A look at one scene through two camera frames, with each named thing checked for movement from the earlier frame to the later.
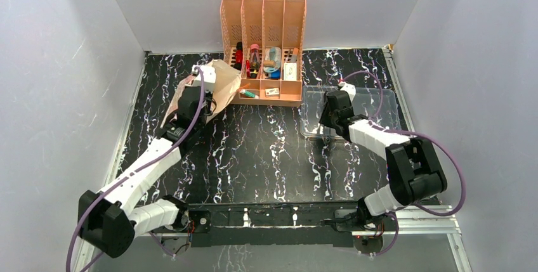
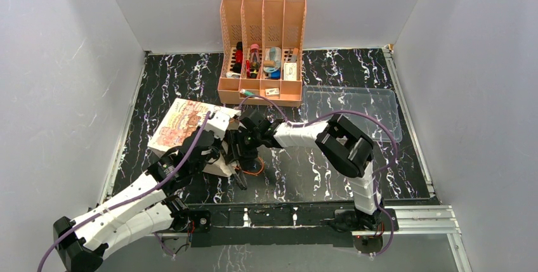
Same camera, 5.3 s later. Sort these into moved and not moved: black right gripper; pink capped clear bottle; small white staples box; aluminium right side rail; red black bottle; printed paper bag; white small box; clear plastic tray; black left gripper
Moved: black right gripper; printed paper bag; black left gripper
Not moved: small white staples box; clear plastic tray; aluminium right side rail; red black bottle; pink capped clear bottle; white small box
